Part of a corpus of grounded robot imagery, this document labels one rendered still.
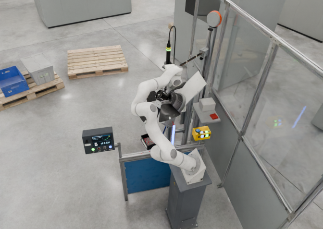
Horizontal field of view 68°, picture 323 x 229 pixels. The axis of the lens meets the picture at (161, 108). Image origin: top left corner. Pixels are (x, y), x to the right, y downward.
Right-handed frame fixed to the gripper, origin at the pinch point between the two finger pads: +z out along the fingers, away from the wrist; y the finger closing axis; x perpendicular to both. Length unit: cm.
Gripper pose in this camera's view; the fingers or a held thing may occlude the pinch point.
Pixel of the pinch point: (167, 63)
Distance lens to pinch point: 223.0
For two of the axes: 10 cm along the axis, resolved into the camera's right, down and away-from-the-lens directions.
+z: -2.2, -6.5, 7.3
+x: 0.3, -7.5, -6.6
